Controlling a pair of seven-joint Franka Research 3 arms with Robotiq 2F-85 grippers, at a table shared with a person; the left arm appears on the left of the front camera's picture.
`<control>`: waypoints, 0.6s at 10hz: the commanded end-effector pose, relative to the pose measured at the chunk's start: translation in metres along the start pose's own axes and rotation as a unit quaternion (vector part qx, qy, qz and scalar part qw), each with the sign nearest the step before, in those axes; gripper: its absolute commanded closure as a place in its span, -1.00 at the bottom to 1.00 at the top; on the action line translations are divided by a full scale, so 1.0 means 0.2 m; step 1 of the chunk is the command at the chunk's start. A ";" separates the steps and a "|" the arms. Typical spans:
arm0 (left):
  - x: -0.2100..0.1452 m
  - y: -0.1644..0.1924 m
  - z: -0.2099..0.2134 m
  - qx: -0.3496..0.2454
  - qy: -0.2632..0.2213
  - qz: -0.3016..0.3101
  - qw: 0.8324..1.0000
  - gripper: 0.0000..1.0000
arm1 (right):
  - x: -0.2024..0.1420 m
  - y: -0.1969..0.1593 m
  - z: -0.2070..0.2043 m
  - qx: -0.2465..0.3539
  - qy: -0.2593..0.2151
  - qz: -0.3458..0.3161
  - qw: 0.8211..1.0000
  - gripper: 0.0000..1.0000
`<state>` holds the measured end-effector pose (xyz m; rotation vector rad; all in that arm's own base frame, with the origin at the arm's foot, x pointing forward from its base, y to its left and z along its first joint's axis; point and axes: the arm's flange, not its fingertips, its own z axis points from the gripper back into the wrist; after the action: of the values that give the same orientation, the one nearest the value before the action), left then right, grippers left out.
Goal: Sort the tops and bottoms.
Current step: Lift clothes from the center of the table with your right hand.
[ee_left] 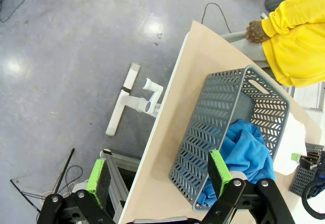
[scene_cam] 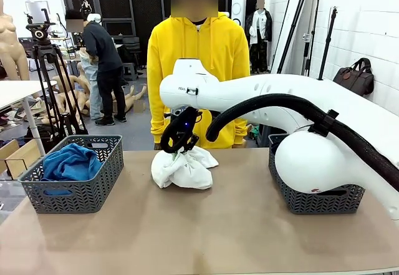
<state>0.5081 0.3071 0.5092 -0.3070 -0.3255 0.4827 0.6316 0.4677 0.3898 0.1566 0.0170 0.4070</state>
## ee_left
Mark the grey plastic lattice basket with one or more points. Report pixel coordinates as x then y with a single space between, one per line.
203 122
302 183

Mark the person's right hand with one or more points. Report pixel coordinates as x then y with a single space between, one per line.
256 31

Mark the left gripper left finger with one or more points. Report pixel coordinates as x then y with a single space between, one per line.
99 183

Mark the black stand rods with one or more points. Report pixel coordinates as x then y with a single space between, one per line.
64 168

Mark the person's right forearm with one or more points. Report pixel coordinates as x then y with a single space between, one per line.
292 13

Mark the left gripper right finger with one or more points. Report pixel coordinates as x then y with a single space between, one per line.
219 175

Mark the aluminium frame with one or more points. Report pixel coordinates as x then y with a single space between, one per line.
119 173

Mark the person in yellow hoodie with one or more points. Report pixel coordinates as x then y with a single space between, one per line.
299 56

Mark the blue garment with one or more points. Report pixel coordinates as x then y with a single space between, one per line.
243 147

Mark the white table leg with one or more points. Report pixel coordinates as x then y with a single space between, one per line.
127 92

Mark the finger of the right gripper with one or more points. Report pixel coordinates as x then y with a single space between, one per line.
309 160

